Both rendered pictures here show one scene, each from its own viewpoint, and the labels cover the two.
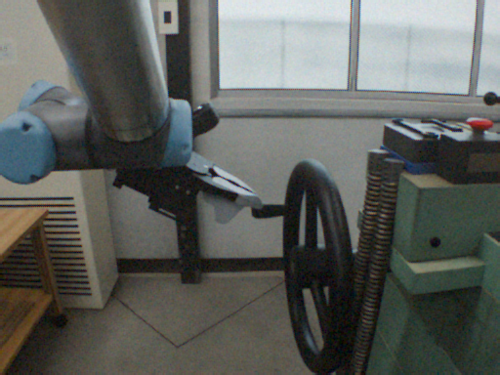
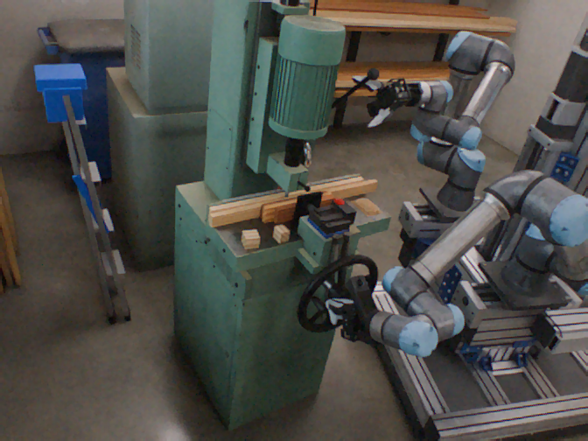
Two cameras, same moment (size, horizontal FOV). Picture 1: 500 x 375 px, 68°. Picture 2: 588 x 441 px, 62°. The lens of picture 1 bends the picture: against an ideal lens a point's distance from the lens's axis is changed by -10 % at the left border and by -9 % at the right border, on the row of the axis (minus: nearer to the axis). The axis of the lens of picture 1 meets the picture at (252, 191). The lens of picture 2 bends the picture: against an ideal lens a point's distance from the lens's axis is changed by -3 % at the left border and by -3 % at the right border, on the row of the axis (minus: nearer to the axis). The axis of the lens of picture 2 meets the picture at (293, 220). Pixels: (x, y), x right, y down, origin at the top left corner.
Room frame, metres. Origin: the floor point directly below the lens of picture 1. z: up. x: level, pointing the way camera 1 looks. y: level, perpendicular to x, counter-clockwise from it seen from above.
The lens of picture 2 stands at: (1.21, 0.80, 1.80)
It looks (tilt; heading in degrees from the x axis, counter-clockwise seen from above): 34 degrees down; 239
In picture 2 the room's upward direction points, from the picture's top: 10 degrees clockwise
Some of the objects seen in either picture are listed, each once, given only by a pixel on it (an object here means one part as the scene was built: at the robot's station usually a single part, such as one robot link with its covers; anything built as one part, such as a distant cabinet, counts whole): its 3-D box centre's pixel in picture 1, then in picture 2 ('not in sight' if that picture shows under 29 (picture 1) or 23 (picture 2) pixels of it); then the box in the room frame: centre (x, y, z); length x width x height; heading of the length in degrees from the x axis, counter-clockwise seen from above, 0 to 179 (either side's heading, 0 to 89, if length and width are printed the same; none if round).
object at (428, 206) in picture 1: (435, 199); (327, 235); (0.45, -0.23, 0.92); 0.15 x 0.13 x 0.09; 7
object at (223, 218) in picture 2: not in sight; (301, 200); (0.45, -0.42, 0.92); 0.66 x 0.02 x 0.04; 7
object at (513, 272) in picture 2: not in sight; (528, 270); (-0.17, 0.06, 0.87); 0.15 x 0.15 x 0.10
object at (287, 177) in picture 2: not in sight; (287, 173); (0.51, -0.44, 1.03); 0.14 x 0.07 x 0.09; 97
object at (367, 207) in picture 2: not in sight; (367, 205); (0.22, -0.36, 0.91); 0.10 x 0.07 x 0.02; 97
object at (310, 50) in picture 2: not in sight; (305, 78); (0.51, -0.42, 1.35); 0.18 x 0.18 x 0.31
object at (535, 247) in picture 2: not in sight; (545, 243); (-0.17, 0.07, 0.98); 0.13 x 0.12 x 0.14; 95
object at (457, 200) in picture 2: not in sight; (458, 191); (-0.28, -0.42, 0.87); 0.15 x 0.15 x 0.10
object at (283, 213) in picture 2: not in sight; (305, 208); (0.46, -0.37, 0.93); 0.23 x 0.02 x 0.05; 7
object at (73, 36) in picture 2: not in sight; (103, 104); (0.84, -2.35, 0.48); 0.64 x 0.54 x 0.97; 5
